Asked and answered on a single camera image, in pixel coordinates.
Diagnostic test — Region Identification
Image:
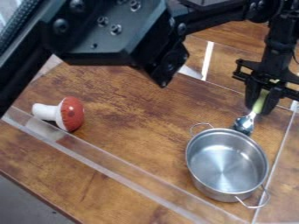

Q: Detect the stainless steel pot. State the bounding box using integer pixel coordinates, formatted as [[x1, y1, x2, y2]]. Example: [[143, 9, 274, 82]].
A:
[[186, 122, 270, 209]]

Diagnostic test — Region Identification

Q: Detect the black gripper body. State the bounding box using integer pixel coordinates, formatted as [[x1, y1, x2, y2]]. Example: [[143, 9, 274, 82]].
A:
[[232, 40, 299, 101]]

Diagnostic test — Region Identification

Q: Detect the red cap toy mushroom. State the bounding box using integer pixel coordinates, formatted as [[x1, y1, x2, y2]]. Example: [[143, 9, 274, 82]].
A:
[[32, 96, 84, 132]]

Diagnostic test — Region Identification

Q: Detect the green handled metal spoon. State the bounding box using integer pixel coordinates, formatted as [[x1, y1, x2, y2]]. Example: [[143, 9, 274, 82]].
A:
[[232, 89, 271, 136]]

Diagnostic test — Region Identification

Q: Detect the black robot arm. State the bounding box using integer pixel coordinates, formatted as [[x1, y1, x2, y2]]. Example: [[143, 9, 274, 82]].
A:
[[0, 0, 299, 116]]

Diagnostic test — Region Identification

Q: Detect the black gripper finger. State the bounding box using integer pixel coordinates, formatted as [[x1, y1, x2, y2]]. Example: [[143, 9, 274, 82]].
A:
[[261, 87, 285, 115], [246, 78, 262, 109]]

